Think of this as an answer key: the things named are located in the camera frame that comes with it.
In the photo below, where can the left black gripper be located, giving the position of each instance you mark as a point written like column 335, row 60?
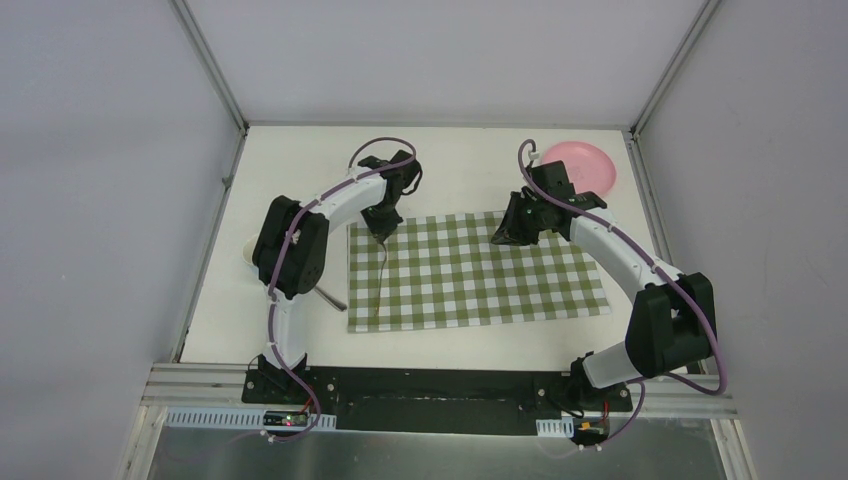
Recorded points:
column 384, row 216

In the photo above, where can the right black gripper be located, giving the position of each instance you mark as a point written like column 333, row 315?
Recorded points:
column 510, row 233

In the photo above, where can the gold fork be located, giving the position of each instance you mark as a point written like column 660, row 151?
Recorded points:
column 381, row 270

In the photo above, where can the green checkered cloth napkin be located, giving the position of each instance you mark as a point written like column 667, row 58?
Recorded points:
column 443, row 272

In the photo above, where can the pink plate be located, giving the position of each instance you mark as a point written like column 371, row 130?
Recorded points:
column 588, row 167

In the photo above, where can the silver knife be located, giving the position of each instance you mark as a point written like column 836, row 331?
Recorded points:
column 334, row 302

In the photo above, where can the light blue mug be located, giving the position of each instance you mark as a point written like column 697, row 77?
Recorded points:
column 248, row 250

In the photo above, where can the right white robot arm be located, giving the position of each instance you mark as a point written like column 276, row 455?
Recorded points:
column 672, row 321

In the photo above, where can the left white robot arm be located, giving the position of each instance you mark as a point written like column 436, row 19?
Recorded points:
column 291, row 249

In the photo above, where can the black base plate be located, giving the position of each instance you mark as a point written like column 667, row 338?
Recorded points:
column 476, row 402

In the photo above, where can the aluminium frame rail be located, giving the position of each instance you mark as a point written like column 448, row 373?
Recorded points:
column 194, row 384

